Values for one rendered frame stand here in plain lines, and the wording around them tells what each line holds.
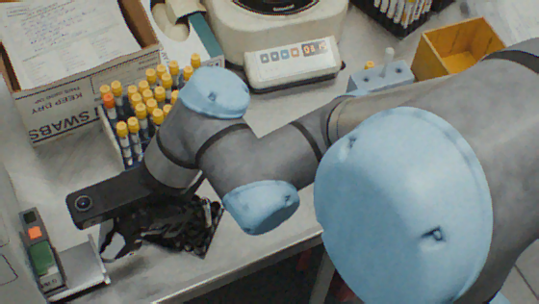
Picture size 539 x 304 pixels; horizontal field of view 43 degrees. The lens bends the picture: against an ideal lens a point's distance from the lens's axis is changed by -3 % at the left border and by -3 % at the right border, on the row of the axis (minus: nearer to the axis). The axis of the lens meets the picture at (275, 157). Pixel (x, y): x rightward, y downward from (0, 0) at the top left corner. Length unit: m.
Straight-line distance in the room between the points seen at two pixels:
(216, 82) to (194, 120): 0.05
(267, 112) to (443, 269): 0.85
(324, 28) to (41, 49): 0.49
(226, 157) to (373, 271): 0.38
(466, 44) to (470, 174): 0.97
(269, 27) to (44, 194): 0.46
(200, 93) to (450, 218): 0.46
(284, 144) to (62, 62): 0.54
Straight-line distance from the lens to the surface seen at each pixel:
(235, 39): 1.19
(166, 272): 1.06
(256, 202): 0.75
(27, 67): 1.23
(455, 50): 1.33
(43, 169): 1.18
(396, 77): 1.15
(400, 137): 0.39
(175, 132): 0.82
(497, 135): 0.40
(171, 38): 1.24
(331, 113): 0.78
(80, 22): 1.27
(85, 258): 1.04
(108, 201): 0.90
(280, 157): 0.77
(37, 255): 0.98
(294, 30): 1.20
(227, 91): 0.79
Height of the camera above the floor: 1.85
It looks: 58 degrees down
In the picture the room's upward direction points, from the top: 7 degrees clockwise
